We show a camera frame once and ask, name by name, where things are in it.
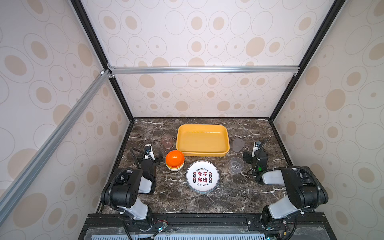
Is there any grey translucent cup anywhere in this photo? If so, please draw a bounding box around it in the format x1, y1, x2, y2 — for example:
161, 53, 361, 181
232, 139, 245, 153

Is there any horizontal aluminium rail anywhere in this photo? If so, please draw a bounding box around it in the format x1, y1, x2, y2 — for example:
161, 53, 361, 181
110, 66, 300, 75

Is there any red character white plate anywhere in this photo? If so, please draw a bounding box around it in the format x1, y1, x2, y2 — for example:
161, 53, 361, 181
186, 160, 220, 194

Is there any left diagonal aluminium rail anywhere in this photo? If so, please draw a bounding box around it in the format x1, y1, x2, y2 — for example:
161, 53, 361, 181
1, 70, 111, 224

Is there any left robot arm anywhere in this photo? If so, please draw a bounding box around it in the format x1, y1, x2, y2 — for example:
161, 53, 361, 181
101, 144, 164, 224

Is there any white bowl stack bottom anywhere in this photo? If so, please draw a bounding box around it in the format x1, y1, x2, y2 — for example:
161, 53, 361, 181
166, 164, 184, 172

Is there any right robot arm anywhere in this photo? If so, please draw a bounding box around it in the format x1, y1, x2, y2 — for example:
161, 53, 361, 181
243, 140, 329, 229

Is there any clear plastic cup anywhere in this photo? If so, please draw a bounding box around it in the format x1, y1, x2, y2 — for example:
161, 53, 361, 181
229, 157, 245, 175

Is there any pink translucent cup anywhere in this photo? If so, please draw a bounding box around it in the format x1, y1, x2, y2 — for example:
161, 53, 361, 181
162, 135, 174, 150

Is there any orange plastic bowl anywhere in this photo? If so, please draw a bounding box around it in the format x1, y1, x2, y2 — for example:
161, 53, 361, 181
166, 150, 185, 168

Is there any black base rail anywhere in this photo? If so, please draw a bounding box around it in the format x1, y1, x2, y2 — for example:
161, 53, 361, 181
78, 213, 336, 240

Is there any yellow plastic bin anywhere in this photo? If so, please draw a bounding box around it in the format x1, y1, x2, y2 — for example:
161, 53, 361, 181
176, 124, 230, 157

